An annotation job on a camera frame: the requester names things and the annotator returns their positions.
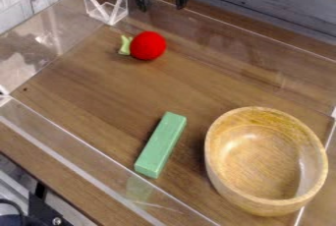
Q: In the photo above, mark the red plush tomato toy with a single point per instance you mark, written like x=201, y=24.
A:
x=146, y=46

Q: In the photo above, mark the green rectangular block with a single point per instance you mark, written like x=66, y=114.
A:
x=157, y=152

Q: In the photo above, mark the wooden bowl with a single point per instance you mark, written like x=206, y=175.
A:
x=266, y=160

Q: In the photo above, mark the clear acrylic corner bracket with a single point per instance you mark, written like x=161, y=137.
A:
x=109, y=12

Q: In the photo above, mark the clear acrylic barrier wall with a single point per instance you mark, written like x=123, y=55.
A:
x=86, y=105

